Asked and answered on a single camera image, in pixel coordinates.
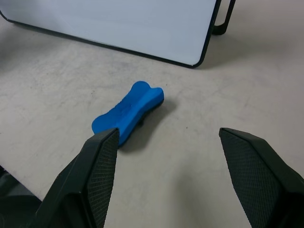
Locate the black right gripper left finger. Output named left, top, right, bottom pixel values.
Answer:
left=30, top=127, right=120, bottom=228

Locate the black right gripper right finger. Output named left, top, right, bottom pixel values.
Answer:
left=218, top=127, right=304, bottom=228

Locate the blue whiteboard eraser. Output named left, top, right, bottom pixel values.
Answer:
left=92, top=81, right=165, bottom=147

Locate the black-framed whiteboard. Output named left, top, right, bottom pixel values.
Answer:
left=0, top=0, right=223, bottom=69

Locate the black whiteboard stand leg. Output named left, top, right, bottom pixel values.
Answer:
left=212, top=0, right=237, bottom=36

